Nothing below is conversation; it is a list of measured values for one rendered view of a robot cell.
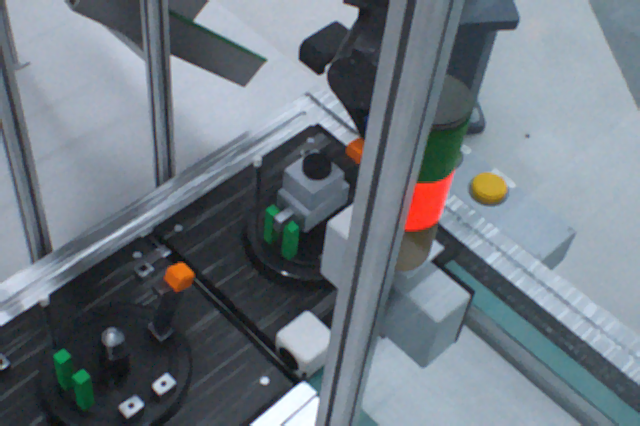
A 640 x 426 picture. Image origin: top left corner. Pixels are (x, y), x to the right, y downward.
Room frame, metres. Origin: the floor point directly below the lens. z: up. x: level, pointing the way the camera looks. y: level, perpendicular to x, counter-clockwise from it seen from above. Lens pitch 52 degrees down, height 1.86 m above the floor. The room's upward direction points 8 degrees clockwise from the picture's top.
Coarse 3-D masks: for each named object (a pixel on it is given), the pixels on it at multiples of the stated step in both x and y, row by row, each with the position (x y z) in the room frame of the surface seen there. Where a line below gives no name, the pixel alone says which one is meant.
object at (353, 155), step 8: (352, 144) 0.72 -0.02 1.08; (360, 144) 0.72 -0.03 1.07; (352, 152) 0.71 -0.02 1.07; (360, 152) 0.71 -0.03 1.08; (336, 160) 0.70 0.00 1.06; (344, 160) 0.70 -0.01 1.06; (352, 160) 0.71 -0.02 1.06; (360, 160) 0.71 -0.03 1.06; (344, 168) 0.69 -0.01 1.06; (352, 168) 0.71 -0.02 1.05; (344, 176) 0.71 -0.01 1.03; (352, 176) 0.71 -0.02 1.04; (352, 184) 0.71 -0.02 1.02; (352, 192) 0.71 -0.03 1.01
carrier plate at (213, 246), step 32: (288, 160) 0.77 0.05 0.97; (224, 192) 0.71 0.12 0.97; (160, 224) 0.66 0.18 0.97; (192, 224) 0.66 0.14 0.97; (224, 224) 0.67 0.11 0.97; (192, 256) 0.62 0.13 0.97; (224, 256) 0.63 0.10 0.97; (224, 288) 0.58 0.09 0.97; (256, 288) 0.59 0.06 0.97; (288, 288) 0.60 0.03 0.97; (256, 320) 0.55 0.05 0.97; (288, 320) 0.56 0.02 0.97; (320, 320) 0.56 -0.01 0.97
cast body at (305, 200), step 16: (304, 160) 0.67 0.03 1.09; (320, 160) 0.67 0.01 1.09; (288, 176) 0.66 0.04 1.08; (304, 176) 0.66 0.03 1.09; (320, 176) 0.65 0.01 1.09; (336, 176) 0.66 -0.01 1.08; (288, 192) 0.65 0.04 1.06; (304, 192) 0.64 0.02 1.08; (320, 192) 0.64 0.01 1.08; (336, 192) 0.66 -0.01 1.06; (288, 208) 0.64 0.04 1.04; (304, 208) 0.64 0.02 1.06; (320, 208) 0.64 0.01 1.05; (336, 208) 0.66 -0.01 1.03; (304, 224) 0.63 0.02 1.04
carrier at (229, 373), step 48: (144, 240) 0.63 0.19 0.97; (96, 288) 0.56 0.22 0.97; (144, 288) 0.57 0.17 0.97; (192, 288) 0.58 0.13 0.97; (0, 336) 0.50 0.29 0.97; (48, 336) 0.48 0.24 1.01; (96, 336) 0.50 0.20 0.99; (144, 336) 0.50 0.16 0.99; (192, 336) 0.52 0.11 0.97; (240, 336) 0.53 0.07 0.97; (0, 384) 0.45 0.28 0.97; (48, 384) 0.44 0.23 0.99; (96, 384) 0.45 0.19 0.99; (144, 384) 0.45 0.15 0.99; (192, 384) 0.47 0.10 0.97; (240, 384) 0.48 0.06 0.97; (288, 384) 0.48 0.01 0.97
